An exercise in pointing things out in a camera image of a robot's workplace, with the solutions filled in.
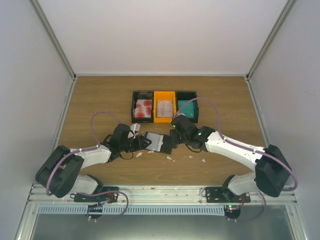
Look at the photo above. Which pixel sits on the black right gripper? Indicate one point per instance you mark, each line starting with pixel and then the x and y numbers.
pixel 175 140

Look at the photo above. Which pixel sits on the black leather card holder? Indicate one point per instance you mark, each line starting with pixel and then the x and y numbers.
pixel 160 143

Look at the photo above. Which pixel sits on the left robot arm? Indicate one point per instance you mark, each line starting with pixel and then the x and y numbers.
pixel 60 174

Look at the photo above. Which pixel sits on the red white card stack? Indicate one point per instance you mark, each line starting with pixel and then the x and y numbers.
pixel 143 108

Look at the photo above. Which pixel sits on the black bin with teal cards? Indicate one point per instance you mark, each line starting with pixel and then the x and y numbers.
pixel 188 95

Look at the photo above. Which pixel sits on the yellow plastic bin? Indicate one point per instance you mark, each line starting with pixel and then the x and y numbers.
pixel 163 95

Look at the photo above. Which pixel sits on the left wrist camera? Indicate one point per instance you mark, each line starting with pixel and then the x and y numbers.
pixel 134 130

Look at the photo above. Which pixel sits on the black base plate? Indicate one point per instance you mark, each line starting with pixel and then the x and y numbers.
pixel 216 194
pixel 107 194

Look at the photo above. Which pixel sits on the white pink card stack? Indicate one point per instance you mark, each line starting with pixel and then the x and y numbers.
pixel 164 109

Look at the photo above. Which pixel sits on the aluminium frame post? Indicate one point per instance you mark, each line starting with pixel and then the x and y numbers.
pixel 289 4
pixel 50 32

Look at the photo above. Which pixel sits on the aluminium frame post right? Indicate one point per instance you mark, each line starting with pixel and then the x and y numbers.
pixel 289 4

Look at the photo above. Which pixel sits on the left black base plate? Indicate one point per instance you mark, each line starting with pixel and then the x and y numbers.
pixel 107 194

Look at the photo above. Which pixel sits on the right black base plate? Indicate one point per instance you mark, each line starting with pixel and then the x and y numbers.
pixel 216 194

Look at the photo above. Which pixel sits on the grey slotted cable duct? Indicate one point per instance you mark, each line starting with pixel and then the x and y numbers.
pixel 201 210

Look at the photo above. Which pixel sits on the teal card stack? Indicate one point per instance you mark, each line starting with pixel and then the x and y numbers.
pixel 188 110

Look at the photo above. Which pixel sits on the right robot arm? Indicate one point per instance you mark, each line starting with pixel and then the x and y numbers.
pixel 270 170

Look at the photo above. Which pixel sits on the aluminium front rail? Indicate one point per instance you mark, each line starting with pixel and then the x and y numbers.
pixel 165 195

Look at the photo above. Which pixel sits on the black bin with red cards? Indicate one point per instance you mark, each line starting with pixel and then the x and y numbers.
pixel 141 95

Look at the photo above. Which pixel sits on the aluminium frame post left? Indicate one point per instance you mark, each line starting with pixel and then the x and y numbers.
pixel 50 32

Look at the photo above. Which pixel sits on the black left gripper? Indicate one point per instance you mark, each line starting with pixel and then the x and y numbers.
pixel 140 144

